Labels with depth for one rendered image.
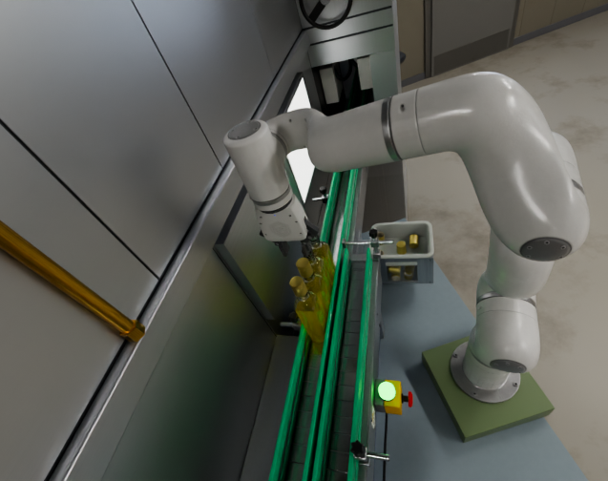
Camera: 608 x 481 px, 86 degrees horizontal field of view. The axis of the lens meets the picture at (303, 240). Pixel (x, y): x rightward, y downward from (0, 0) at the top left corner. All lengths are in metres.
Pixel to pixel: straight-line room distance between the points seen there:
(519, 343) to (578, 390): 1.40
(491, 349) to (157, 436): 0.66
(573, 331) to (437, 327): 1.12
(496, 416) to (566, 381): 1.04
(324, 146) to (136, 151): 0.31
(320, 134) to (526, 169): 0.27
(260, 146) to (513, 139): 0.36
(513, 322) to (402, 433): 0.57
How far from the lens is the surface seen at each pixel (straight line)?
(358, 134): 0.49
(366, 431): 0.93
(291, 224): 0.69
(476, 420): 1.18
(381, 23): 1.62
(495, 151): 0.48
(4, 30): 0.55
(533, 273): 0.67
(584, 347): 2.31
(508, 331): 0.81
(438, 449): 1.22
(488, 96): 0.46
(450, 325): 1.36
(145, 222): 0.61
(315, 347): 1.02
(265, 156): 0.59
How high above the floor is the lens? 1.95
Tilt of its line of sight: 45 degrees down
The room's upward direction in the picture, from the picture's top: 22 degrees counter-clockwise
